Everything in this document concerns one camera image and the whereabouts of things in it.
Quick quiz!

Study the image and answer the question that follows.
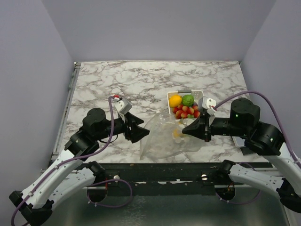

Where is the aluminium rail frame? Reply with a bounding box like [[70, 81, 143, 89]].
[[40, 61, 286, 189]]

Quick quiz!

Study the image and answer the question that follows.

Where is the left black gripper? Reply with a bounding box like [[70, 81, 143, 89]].
[[95, 112, 151, 143]]

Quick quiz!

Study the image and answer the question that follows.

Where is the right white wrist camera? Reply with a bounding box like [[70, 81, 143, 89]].
[[198, 97, 216, 125]]

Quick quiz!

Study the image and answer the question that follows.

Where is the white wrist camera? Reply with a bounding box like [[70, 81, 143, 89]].
[[113, 97, 132, 116], [198, 97, 216, 125]]

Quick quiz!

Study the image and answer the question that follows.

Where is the yellow lemon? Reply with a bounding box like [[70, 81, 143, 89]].
[[169, 95, 182, 108]]

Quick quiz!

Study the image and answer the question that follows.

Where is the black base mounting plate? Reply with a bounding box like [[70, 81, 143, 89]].
[[87, 163, 236, 201]]

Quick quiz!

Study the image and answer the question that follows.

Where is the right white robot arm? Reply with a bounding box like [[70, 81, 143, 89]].
[[182, 98, 301, 213]]

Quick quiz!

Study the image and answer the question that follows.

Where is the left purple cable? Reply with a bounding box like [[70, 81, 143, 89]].
[[10, 95, 134, 223]]

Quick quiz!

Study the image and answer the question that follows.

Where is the yellow bell pepper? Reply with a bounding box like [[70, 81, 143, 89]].
[[172, 129, 185, 139]]

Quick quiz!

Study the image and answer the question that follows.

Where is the green lime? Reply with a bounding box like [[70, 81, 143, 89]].
[[182, 95, 194, 107]]

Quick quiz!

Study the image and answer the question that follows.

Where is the red strawberry pile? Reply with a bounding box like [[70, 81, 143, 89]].
[[172, 105, 201, 119]]

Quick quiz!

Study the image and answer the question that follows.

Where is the clear zip top bag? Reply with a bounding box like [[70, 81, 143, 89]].
[[140, 111, 206, 161]]

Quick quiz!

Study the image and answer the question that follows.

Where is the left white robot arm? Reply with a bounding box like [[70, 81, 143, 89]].
[[9, 108, 150, 226]]

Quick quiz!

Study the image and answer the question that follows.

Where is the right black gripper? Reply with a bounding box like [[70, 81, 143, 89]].
[[182, 112, 248, 142]]

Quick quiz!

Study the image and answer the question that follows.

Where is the white plastic basket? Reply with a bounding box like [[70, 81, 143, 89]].
[[167, 90, 203, 120]]

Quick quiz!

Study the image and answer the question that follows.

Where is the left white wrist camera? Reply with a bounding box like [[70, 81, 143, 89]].
[[113, 97, 132, 116]]

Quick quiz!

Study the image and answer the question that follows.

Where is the black foam pad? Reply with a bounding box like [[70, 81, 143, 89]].
[[240, 146, 256, 156]]

